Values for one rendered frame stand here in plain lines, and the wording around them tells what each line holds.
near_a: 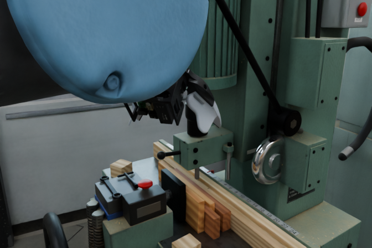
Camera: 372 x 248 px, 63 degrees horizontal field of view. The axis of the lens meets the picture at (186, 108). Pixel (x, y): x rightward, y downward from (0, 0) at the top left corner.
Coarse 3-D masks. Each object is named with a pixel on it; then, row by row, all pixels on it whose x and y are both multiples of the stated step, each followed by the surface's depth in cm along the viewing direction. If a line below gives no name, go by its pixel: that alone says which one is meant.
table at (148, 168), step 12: (108, 168) 93; (132, 168) 93; (144, 168) 93; (156, 168) 93; (156, 180) 86; (180, 228) 66; (192, 228) 66; (168, 240) 63; (204, 240) 63; (216, 240) 63; (228, 240) 63; (240, 240) 63
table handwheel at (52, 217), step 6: (48, 216) 62; (54, 216) 62; (48, 222) 60; (54, 222) 60; (60, 222) 61; (48, 228) 59; (54, 228) 58; (60, 228) 59; (48, 234) 58; (54, 234) 57; (60, 234) 57; (48, 240) 72; (54, 240) 56; (60, 240) 56; (66, 240) 57; (48, 246) 73; (54, 246) 55; (60, 246) 55; (66, 246) 56
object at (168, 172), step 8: (168, 176) 69; (168, 184) 70; (176, 184) 66; (184, 184) 66; (168, 192) 69; (176, 192) 67; (184, 192) 66; (168, 200) 69; (176, 200) 68; (184, 200) 67; (176, 208) 68; (184, 208) 67; (176, 216) 69; (184, 216) 68
